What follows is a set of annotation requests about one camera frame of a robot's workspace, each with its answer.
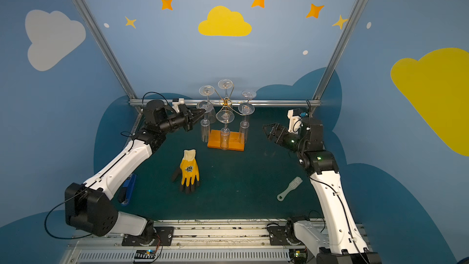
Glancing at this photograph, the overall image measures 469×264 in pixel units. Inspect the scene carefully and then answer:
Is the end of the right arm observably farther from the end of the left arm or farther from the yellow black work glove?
the yellow black work glove

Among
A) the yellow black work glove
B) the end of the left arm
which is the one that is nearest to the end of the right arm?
the end of the left arm

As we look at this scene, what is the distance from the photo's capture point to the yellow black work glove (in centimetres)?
88

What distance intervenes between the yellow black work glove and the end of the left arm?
0.98 feet

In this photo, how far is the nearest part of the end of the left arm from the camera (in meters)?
0.65
